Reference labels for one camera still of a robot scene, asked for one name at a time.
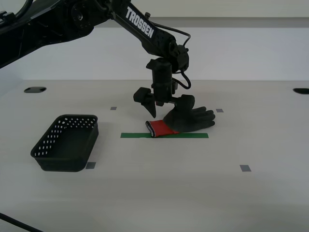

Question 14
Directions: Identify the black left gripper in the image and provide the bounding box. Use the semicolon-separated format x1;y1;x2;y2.
133;59;195;119

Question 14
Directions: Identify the red and grey work glove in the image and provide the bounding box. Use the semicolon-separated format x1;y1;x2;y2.
145;106;216;138

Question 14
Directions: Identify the black perforated plastic basket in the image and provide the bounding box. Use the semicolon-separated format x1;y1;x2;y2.
30;114;99;173

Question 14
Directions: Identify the green tape strip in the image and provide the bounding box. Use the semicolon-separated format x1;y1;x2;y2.
120;132;209;140

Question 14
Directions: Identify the black looped camera cable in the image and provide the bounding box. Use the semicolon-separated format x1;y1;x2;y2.
178;70;192;90

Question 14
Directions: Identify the black cable along forearm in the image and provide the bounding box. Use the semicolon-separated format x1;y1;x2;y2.
144;20;192;46

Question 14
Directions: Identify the black cable across table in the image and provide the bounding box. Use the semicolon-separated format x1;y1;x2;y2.
0;212;42;232

